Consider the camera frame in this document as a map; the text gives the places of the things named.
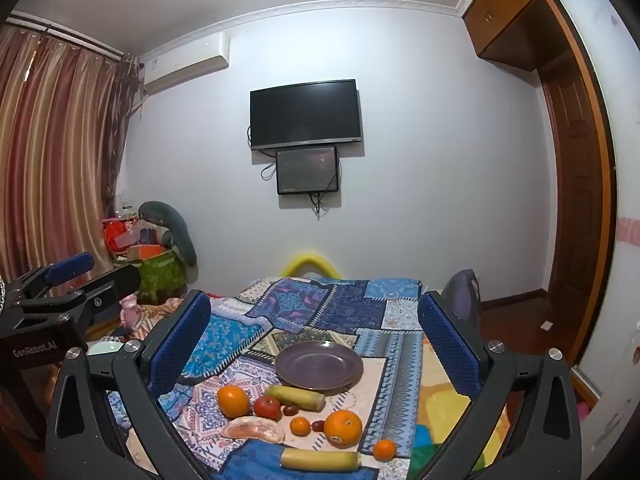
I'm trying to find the black television cable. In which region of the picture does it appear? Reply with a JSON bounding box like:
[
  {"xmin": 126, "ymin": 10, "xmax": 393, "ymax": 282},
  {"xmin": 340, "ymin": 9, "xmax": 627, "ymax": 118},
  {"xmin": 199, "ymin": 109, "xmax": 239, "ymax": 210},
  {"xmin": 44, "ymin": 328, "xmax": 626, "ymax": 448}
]
[{"xmin": 246, "ymin": 125, "xmax": 279, "ymax": 181}]

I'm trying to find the white air conditioner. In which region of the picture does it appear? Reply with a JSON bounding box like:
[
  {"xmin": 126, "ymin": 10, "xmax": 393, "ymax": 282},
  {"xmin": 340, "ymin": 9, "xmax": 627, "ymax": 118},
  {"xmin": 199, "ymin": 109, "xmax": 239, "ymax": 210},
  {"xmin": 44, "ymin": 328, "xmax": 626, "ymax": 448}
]
[{"xmin": 139, "ymin": 31, "xmax": 232, "ymax": 95}]

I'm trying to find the purple plate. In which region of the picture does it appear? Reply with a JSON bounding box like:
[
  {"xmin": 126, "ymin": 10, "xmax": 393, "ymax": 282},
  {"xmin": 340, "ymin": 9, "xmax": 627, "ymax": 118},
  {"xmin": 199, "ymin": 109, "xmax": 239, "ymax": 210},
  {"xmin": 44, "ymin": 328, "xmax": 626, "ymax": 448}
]
[{"xmin": 275, "ymin": 341, "xmax": 365, "ymax": 392}]

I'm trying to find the pale green bowl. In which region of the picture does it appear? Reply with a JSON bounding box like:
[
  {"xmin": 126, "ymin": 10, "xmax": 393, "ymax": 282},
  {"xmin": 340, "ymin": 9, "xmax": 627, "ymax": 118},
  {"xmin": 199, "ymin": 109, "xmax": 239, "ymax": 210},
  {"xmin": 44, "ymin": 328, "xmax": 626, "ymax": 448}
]
[{"xmin": 87, "ymin": 340, "xmax": 126, "ymax": 359}]

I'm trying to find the wooden door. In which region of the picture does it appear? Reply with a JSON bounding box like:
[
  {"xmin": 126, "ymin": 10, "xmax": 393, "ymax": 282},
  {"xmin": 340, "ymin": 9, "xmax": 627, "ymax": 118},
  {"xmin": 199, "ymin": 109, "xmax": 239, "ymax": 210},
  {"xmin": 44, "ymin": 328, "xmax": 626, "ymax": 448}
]
[{"xmin": 539, "ymin": 0, "xmax": 617, "ymax": 363}]

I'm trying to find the patchwork printed blanket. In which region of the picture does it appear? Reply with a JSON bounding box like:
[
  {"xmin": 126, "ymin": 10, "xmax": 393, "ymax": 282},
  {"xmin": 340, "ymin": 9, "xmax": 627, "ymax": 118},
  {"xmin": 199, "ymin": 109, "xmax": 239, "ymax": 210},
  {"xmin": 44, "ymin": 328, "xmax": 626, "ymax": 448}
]
[{"xmin": 87, "ymin": 275, "xmax": 481, "ymax": 480}]

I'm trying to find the frosted sliding wardrobe door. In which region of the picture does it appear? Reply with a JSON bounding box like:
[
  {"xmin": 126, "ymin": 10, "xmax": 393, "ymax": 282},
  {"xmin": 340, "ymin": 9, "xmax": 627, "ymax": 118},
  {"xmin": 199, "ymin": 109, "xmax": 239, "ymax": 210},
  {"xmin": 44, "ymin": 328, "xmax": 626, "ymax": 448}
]
[{"xmin": 550, "ymin": 0, "xmax": 640, "ymax": 461}]

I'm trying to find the dark purple chair back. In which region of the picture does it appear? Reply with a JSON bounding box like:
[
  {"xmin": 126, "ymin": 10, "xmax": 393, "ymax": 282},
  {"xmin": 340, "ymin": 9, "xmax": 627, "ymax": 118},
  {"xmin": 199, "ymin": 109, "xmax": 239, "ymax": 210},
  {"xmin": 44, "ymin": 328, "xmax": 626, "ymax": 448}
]
[{"xmin": 442, "ymin": 269, "xmax": 484, "ymax": 337}]

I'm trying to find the red tomato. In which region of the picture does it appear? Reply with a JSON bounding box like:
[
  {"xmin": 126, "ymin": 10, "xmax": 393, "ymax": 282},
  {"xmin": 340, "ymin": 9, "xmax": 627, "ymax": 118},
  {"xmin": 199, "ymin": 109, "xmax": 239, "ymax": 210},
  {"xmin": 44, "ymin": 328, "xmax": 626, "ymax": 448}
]
[{"xmin": 253, "ymin": 395, "xmax": 282, "ymax": 421}]

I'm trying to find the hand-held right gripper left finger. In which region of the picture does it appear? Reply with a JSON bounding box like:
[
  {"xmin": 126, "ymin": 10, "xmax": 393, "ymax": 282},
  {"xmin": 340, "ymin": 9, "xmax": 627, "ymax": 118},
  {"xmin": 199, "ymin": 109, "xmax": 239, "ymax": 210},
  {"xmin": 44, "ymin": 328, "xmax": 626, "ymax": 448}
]
[{"xmin": 44, "ymin": 289, "xmax": 221, "ymax": 480}]

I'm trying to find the colourful fleece blanket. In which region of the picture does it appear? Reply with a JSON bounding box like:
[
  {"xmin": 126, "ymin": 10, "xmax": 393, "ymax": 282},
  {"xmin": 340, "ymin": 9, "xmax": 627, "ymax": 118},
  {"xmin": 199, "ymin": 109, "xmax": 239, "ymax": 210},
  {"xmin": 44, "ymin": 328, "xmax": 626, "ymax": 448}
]
[{"xmin": 410, "ymin": 335, "xmax": 511, "ymax": 466}]

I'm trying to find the peeled pomelo segment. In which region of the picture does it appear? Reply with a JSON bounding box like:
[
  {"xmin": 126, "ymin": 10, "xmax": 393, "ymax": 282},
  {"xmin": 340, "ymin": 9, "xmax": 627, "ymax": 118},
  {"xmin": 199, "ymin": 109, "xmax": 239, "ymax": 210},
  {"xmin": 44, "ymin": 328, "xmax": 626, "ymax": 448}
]
[{"xmin": 220, "ymin": 416, "xmax": 285, "ymax": 443}]

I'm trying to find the orange flat box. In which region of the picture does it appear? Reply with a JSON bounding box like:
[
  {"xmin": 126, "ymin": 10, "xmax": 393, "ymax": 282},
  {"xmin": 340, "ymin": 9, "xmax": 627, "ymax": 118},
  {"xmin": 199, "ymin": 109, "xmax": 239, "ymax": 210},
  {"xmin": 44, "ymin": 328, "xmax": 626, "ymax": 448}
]
[{"xmin": 126, "ymin": 244, "xmax": 166, "ymax": 262}]

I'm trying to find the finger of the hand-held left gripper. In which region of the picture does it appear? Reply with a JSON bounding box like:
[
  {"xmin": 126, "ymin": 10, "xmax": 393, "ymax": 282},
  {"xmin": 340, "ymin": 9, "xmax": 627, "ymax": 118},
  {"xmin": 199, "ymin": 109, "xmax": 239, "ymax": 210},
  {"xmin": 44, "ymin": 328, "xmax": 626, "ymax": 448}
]
[
  {"xmin": 20, "ymin": 263, "xmax": 142, "ymax": 331},
  {"xmin": 10, "ymin": 252, "xmax": 96, "ymax": 306}
]

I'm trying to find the black monitor cable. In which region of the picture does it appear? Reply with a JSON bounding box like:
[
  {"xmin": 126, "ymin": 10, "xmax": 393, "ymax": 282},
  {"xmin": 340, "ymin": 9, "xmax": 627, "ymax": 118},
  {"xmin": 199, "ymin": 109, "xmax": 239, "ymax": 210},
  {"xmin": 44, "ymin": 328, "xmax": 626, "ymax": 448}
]
[{"xmin": 309, "ymin": 191, "xmax": 332, "ymax": 219}]

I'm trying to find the yellow banana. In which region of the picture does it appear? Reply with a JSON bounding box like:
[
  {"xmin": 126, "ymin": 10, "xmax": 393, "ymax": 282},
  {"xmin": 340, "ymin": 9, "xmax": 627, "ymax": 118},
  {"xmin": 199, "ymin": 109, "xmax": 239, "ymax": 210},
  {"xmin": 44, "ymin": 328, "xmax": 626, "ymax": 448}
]
[
  {"xmin": 265, "ymin": 385, "xmax": 326, "ymax": 412},
  {"xmin": 280, "ymin": 447, "xmax": 362, "ymax": 472}
]

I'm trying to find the striped brown curtain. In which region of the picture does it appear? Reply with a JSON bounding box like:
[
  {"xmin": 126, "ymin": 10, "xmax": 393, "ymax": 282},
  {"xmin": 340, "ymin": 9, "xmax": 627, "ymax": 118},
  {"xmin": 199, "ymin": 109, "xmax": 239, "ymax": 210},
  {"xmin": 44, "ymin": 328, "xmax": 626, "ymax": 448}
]
[{"xmin": 0, "ymin": 20, "xmax": 147, "ymax": 283}]

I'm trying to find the yellow foam tube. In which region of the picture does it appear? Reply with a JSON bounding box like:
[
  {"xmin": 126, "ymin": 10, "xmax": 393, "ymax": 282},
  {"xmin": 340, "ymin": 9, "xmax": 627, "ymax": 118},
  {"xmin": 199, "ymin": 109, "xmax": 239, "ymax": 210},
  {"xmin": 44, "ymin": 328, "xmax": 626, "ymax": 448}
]
[{"xmin": 281, "ymin": 252, "xmax": 344, "ymax": 279}]

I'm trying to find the wooden overhead cabinet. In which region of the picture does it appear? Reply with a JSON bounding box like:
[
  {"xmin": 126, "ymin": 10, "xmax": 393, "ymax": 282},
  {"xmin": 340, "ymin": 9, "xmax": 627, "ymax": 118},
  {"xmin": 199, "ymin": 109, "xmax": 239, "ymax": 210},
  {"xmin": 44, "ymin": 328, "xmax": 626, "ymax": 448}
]
[{"xmin": 462, "ymin": 0, "xmax": 557, "ymax": 72}]

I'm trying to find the pink doll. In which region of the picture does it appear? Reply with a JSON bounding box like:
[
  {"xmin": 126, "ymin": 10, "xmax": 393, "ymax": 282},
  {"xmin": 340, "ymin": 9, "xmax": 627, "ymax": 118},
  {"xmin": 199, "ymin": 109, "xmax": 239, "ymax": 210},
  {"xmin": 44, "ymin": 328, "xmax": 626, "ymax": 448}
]
[{"xmin": 120, "ymin": 295, "xmax": 142, "ymax": 330}]

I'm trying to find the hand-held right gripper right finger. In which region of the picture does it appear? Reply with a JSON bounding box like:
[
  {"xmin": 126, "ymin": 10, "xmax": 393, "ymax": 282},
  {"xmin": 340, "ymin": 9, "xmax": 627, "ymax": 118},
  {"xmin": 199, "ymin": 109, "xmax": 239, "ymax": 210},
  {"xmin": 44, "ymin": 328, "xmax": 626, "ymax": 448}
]
[{"xmin": 417, "ymin": 290, "xmax": 583, "ymax": 480}]

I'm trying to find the green patterned box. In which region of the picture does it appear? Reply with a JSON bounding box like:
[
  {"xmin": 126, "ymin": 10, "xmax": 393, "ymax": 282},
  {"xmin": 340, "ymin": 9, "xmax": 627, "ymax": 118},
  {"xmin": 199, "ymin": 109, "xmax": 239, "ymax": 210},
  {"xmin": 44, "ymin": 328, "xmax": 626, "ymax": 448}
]
[{"xmin": 134, "ymin": 252, "xmax": 187, "ymax": 302}]

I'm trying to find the red plastic container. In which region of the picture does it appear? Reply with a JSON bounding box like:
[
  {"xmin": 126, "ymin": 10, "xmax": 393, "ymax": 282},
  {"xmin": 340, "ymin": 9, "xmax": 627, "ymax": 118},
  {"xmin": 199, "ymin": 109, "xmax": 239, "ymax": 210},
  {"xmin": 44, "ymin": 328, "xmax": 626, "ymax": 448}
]
[{"xmin": 102, "ymin": 217, "xmax": 142, "ymax": 257}]

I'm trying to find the small black monitor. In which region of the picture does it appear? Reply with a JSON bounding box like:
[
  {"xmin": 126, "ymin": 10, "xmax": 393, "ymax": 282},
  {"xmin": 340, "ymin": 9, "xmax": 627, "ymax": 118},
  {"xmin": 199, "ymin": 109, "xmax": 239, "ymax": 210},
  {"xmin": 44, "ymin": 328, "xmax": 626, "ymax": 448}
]
[{"xmin": 276, "ymin": 146, "xmax": 341, "ymax": 196}]

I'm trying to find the large orange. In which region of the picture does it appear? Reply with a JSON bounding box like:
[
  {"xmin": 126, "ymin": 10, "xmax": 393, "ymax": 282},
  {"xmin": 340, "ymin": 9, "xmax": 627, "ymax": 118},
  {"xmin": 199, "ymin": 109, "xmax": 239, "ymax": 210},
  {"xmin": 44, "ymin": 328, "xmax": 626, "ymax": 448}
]
[
  {"xmin": 216, "ymin": 385, "xmax": 251, "ymax": 419},
  {"xmin": 323, "ymin": 409, "xmax": 363, "ymax": 448}
]

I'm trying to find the wall television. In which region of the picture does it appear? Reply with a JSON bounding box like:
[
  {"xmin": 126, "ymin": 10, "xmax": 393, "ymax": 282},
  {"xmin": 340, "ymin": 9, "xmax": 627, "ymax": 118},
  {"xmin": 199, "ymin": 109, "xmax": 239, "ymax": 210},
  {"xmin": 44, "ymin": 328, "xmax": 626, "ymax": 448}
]
[{"xmin": 250, "ymin": 79, "xmax": 363, "ymax": 151}]

